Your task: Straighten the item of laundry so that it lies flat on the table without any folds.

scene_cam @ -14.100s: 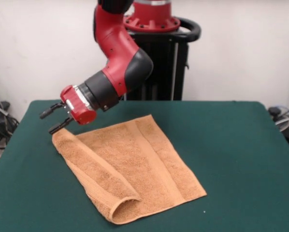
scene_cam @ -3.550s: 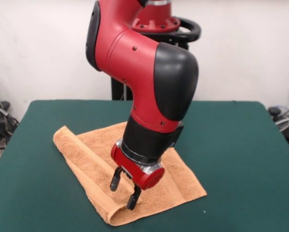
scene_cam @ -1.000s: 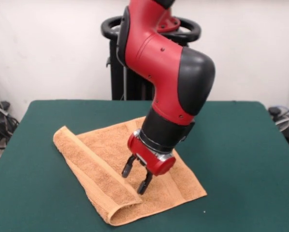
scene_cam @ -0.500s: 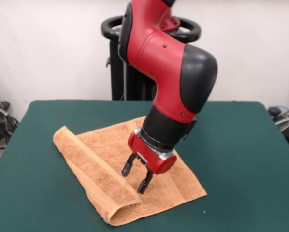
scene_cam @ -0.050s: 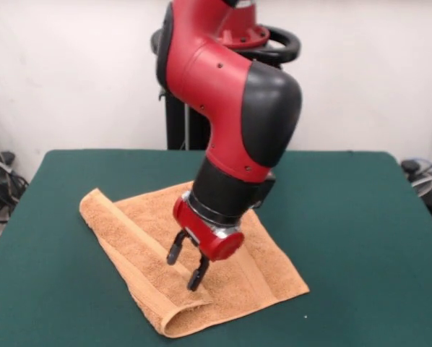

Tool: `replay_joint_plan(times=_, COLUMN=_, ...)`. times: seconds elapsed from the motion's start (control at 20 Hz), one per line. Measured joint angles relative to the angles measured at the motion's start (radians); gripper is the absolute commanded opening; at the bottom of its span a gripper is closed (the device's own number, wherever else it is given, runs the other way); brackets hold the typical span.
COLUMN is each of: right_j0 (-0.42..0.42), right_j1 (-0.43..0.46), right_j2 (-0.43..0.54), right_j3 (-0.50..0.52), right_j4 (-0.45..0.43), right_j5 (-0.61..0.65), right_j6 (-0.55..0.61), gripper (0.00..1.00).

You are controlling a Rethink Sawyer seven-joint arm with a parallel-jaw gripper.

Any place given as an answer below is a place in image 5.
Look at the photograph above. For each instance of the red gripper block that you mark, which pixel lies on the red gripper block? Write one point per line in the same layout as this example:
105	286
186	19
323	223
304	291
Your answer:
208	238

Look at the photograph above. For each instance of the tan terry towel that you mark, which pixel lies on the tan terry towel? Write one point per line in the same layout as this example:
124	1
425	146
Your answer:
129	235

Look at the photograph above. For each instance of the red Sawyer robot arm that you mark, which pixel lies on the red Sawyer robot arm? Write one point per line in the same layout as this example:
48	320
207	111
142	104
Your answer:
230	108

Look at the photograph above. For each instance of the dark green table cloth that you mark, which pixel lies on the dark green table cloth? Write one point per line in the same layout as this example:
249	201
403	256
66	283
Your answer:
346	235

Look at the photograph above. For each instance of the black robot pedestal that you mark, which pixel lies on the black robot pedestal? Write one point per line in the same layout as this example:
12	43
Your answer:
176	126

